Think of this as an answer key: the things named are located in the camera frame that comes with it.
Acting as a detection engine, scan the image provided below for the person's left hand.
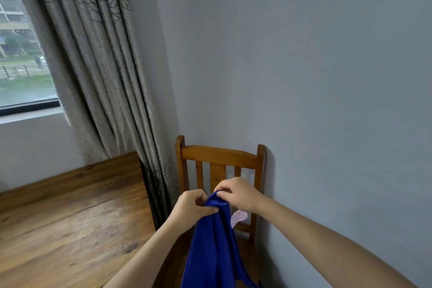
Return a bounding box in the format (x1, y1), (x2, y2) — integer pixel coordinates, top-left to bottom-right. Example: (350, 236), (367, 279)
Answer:
(167, 189), (219, 231)

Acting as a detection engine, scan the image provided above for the person's right hand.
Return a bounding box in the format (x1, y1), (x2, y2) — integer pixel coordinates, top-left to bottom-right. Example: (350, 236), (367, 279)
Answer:
(213, 177), (267, 214)

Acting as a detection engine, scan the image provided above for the blue towel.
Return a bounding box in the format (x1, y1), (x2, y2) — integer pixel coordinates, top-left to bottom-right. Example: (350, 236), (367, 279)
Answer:
(180, 191), (259, 288)

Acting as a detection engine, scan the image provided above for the person's right forearm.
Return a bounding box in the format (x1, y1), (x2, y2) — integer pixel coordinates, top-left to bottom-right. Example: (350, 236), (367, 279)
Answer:
(256, 196), (419, 288)

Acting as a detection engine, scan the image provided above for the person's left forearm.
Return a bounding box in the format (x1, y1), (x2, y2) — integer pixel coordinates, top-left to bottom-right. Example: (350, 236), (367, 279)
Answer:
(103, 220), (195, 288)

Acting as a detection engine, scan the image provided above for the small pale cloth piece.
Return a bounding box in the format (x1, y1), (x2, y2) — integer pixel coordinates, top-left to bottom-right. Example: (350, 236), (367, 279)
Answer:
(231, 210), (250, 230)

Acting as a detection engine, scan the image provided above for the wooden slat-back chair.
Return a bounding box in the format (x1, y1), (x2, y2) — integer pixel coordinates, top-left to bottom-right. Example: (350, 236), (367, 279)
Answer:
(158, 135), (266, 288)

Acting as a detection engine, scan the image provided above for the wooden folding table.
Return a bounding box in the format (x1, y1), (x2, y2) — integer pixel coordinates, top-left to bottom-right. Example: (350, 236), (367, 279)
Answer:
(0, 151), (157, 288)

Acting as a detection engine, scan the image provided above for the beige patterned curtain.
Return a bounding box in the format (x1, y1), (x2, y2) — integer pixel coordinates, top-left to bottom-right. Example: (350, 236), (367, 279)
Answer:
(3, 0), (180, 230)

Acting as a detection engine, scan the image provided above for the black framed window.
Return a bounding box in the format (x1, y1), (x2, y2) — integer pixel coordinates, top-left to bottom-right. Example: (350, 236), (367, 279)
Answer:
(0, 0), (61, 117)

